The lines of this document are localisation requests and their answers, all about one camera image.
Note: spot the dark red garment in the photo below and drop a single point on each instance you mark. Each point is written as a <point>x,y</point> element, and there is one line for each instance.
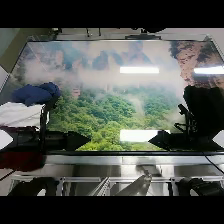
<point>20,161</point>

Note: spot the blue garment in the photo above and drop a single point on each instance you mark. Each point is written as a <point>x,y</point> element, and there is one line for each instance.
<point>35,93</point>

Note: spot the silver frame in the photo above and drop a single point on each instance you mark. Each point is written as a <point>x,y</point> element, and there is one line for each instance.
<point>110,170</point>

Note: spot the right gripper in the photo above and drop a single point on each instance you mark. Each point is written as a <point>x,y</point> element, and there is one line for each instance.
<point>178,140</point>

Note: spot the black garment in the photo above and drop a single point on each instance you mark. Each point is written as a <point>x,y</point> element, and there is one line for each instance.
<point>206,106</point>

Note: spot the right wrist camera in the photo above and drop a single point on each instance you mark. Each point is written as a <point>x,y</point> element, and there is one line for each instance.
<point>188,118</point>

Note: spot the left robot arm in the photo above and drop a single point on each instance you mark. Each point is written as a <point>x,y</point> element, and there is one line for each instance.
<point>26,140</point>

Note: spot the white garment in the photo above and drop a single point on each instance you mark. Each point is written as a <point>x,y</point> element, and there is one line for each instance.
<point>18,115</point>

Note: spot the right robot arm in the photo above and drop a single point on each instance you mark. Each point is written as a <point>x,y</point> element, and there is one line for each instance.
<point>213,141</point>

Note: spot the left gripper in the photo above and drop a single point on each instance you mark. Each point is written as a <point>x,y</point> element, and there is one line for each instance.
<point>57,140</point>

